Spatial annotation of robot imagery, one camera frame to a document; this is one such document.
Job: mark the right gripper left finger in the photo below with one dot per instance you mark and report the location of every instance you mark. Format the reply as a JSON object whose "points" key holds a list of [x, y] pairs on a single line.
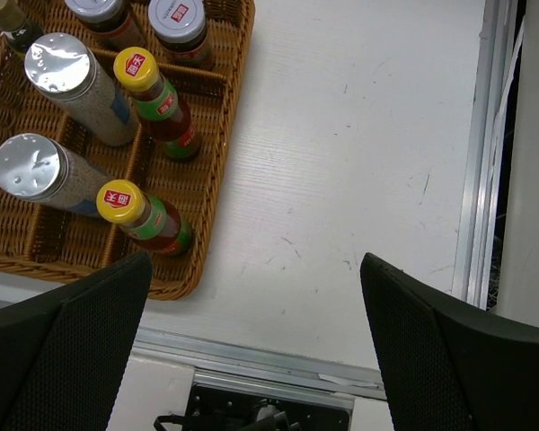
{"points": [[63, 353]]}

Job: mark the white lid jar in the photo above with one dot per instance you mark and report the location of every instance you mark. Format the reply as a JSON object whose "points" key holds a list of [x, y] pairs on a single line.
{"points": [[181, 28], [112, 22]]}

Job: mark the small amber bottle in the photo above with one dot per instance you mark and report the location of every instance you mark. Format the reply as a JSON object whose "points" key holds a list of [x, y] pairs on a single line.
{"points": [[19, 30]]}

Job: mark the brown wicker divided basket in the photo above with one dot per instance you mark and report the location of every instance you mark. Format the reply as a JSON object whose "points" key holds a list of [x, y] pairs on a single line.
{"points": [[52, 245]]}

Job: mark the silver cap shaker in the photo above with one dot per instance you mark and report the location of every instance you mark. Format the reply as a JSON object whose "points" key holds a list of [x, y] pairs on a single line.
{"points": [[66, 72], [37, 169]]}

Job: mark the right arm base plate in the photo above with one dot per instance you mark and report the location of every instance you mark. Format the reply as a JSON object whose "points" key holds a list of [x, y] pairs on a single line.
{"points": [[217, 409]]}

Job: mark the red sauce bottle yellow cap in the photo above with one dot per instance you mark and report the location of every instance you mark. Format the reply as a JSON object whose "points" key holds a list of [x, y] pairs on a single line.
{"points": [[150, 222]]}

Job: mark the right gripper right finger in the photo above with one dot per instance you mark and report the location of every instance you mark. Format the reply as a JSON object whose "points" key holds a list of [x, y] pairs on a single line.
{"points": [[445, 364]]}

